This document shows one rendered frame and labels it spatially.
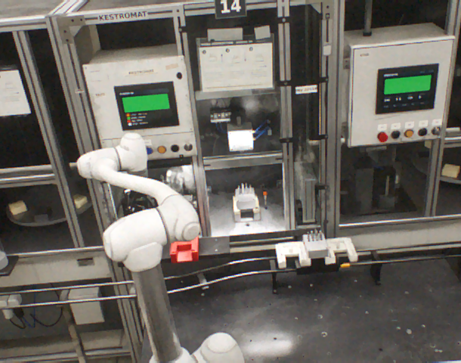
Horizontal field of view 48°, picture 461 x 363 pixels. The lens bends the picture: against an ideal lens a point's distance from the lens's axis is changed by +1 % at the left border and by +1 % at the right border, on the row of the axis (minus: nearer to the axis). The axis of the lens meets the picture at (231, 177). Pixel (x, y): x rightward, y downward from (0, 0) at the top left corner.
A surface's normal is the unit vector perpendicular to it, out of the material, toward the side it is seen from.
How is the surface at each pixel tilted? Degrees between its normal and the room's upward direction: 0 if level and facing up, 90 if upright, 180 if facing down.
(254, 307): 0
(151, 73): 90
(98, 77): 90
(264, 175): 90
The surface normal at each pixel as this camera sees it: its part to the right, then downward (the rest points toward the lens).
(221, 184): 0.04, 0.49
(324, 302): -0.08, -0.87
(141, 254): 0.32, 0.35
